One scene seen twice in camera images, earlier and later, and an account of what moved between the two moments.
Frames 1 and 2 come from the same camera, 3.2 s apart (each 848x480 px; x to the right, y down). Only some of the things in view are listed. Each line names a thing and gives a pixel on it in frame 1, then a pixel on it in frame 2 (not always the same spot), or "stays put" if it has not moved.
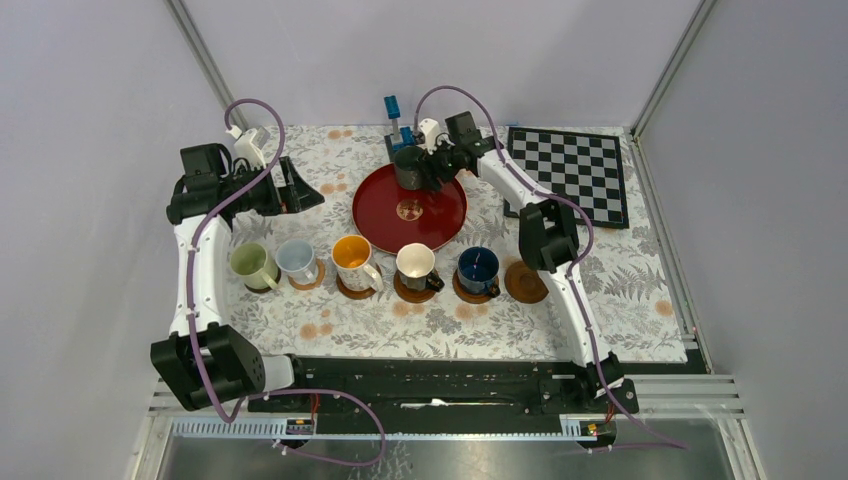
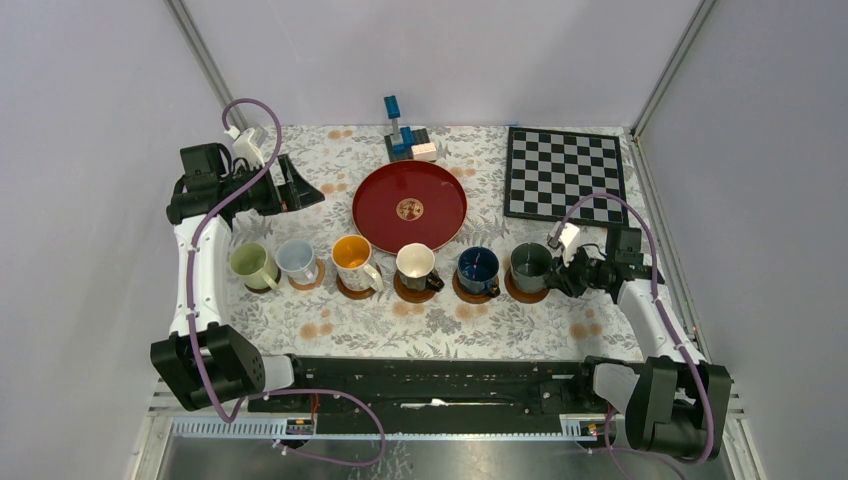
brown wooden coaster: x=523 y=284 stays put
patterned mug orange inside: x=350 y=254 stays put
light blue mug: x=296 y=258 stays put
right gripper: x=430 y=164 to x=561 y=276
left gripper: x=294 y=196 stays put
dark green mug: x=408 y=165 to x=530 y=265
